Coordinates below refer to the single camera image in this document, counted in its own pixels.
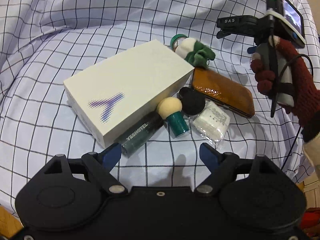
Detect dark Yeehotel bottle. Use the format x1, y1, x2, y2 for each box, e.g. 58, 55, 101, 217
116, 112, 164, 157

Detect white packaged towel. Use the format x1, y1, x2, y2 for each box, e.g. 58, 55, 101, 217
191, 101, 231, 144

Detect black round sponge puff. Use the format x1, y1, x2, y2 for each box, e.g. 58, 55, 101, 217
178, 87, 206, 115

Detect green and white plush toy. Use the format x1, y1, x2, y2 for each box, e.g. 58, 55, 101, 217
175, 37, 215, 69

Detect red knitted gloved hand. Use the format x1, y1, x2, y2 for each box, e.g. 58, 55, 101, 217
251, 36, 319, 128

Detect white phone box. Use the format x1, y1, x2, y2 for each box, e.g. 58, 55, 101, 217
63, 40, 194, 148

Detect brown leather case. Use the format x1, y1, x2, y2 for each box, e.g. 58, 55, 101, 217
192, 68, 255, 118

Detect checkered lavender cloth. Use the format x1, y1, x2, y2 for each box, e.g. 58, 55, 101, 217
1, 0, 319, 213

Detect camera with screen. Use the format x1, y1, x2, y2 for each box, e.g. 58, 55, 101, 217
266, 0, 306, 48

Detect black cable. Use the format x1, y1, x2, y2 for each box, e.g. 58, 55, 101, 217
271, 54, 315, 172

